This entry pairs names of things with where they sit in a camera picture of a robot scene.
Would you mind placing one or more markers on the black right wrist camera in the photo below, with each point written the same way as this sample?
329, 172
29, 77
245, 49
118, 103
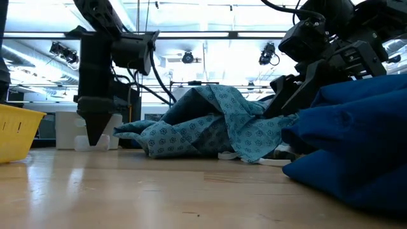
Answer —
302, 41

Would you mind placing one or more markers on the black overhead crossbar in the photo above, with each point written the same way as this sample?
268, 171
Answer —
197, 35

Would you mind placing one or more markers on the black monitor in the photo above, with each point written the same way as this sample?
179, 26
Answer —
133, 108

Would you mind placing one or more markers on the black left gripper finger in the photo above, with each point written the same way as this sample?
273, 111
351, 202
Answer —
94, 121

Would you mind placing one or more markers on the black hanging camera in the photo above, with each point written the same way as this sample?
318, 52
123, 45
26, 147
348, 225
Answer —
267, 54
188, 57

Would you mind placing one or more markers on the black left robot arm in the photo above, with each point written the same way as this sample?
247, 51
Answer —
98, 14

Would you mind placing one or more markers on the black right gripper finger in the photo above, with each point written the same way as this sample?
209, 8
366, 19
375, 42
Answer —
278, 95
303, 87

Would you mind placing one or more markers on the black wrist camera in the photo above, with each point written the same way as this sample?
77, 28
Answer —
302, 41
133, 52

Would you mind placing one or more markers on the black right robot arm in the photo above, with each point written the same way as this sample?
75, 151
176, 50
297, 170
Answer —
365, 16

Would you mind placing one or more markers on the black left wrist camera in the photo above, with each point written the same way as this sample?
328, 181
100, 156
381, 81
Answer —
133, 52

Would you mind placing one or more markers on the dark blue scrub garment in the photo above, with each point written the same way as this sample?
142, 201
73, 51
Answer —
356, 133

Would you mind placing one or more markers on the yellow plastic basket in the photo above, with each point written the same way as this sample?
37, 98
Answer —
19, 133

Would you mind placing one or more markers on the black track light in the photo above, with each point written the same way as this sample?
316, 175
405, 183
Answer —
65, 53

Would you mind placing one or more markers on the light blue patterned hospital gown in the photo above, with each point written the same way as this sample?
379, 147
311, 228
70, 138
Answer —
222, 133

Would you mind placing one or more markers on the translucent white plastic bin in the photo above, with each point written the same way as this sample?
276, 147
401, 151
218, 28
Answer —
65, 130

